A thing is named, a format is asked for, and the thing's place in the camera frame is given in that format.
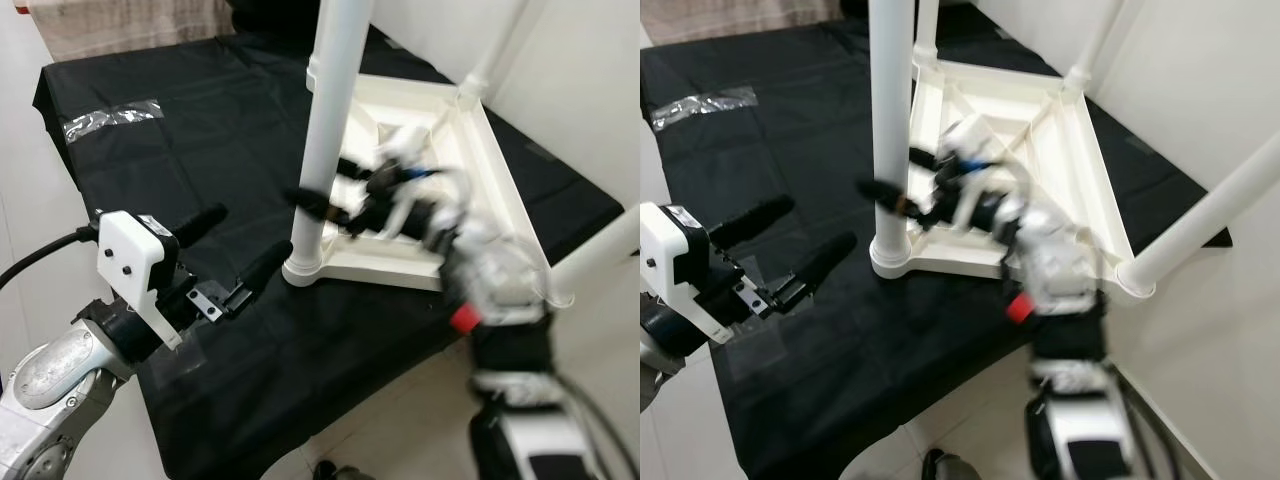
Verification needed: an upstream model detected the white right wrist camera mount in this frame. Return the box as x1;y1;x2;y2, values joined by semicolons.
375;128;443;238
940;115;1013;233

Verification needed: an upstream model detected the white plastic children table top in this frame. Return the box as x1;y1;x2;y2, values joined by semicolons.
868;55;1156;299
283;72;576;306

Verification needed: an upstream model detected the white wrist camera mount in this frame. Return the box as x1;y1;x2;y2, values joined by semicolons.
97;210;184;349
640;202;723;346
940;115;1013;233
375;128;443;238

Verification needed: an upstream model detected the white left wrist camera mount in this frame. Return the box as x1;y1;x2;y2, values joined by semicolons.
640;202;723;346
97;210;184;349

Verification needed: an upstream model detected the beige woven cloth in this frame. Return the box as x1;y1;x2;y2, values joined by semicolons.
640;0;841;46
40;0;236;61

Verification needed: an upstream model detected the black table cloth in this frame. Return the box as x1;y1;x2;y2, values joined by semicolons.
640;5;1233;480
30;25;626;480

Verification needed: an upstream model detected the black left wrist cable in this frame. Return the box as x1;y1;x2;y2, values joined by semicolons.
0;228;101;293

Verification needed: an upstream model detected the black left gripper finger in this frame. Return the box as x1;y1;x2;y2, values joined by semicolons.
235;240;295;307
785;232;859;307
712;195;797;253
170;203;230;247

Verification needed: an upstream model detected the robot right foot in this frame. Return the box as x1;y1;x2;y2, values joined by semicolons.
310;460;377;480
920;448;987;480

